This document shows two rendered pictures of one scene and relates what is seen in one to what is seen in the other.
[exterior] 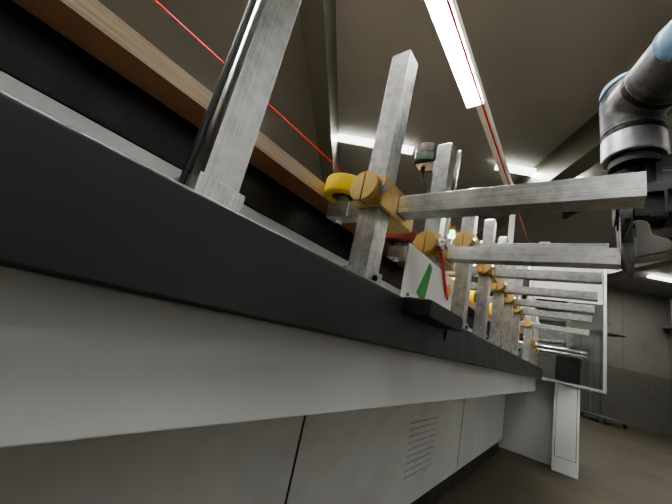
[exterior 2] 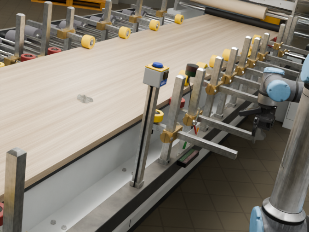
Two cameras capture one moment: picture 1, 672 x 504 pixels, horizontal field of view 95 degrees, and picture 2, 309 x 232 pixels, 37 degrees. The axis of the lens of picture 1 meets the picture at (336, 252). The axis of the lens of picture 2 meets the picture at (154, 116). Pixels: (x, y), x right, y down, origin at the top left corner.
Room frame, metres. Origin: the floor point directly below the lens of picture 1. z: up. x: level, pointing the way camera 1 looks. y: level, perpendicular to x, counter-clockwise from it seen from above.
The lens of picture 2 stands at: (-1.35, 0.57, 1.72)
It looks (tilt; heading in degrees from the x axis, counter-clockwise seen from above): 23 degrees down; 344
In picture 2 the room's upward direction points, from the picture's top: 10 degrees clockwise
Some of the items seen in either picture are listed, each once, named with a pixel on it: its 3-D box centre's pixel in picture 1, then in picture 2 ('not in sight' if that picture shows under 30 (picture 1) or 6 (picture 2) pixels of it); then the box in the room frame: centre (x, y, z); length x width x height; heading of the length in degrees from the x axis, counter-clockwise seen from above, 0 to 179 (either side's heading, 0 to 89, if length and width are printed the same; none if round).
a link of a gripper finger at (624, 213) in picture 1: (625, 220); (255, 127); (0.46, -0.46, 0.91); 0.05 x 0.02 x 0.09; 140
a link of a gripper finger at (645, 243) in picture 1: (645, 247); (258, 136); (0.45, -0.48, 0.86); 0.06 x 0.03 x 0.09; 50
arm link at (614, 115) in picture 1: (631, 111); (271, 81); (0.47, -0.48, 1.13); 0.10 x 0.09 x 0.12; 164
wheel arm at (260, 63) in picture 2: (525, 302); (261, 63); (1.41, -0.92, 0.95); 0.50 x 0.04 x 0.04; 50
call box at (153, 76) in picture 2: not in sight; (155, 76); (0.26, 0.12, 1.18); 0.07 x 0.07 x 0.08; 50
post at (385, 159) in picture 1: (382, 172); (171, 125); (0.46, -0.05, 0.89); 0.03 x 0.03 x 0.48; 50
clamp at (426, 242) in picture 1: (434, 251); (191, 117); (0.67, -0.22, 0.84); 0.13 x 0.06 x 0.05; 140
